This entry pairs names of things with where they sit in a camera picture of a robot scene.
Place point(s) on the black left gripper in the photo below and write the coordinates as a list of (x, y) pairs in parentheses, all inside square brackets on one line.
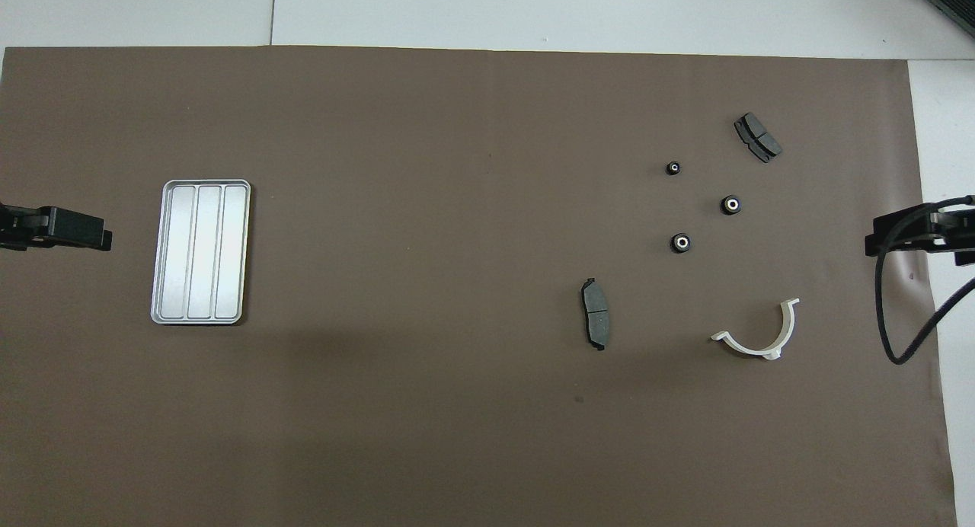
[(27, 222)]

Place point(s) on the silver ribbed metal tray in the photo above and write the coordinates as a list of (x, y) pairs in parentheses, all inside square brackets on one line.
[(199, 253)]

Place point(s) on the white semicircular plastic bracket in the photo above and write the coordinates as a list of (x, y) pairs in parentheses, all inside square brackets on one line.
[(787, 325)]

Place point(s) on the short dark grey brake pad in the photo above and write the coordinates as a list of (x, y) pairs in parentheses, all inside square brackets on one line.
[(759, 138)]

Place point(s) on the long dark grey brake pad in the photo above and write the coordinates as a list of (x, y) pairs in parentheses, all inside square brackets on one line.
[(596, 314)]

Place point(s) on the small black bearing gear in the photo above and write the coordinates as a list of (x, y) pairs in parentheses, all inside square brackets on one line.
[(673, 167)]

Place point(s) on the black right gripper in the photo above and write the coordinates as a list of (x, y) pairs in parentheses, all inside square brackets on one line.
[(954, 224)]

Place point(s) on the brown paper table mat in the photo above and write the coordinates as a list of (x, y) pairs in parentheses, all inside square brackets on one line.
[(426, 131)]

